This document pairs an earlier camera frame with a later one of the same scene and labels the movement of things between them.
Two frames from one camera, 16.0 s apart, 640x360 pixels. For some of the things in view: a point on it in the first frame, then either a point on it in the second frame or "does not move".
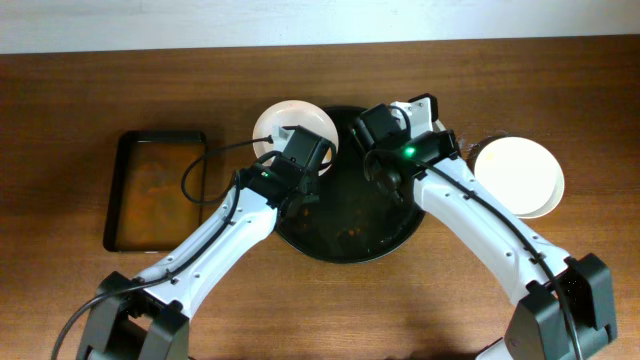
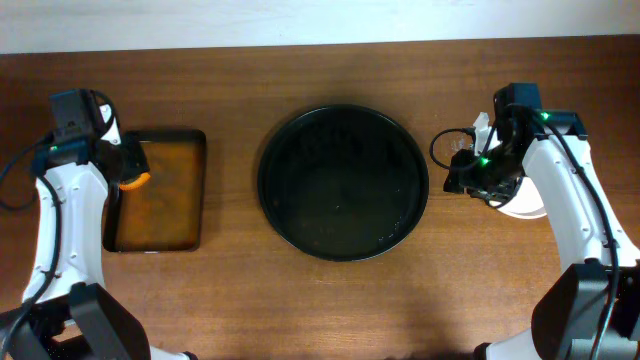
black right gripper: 388,181 to 482,185
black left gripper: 304,198 to 132,163
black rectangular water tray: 155,190 does not move
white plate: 293,113 to 526,204
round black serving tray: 349,219 does not move
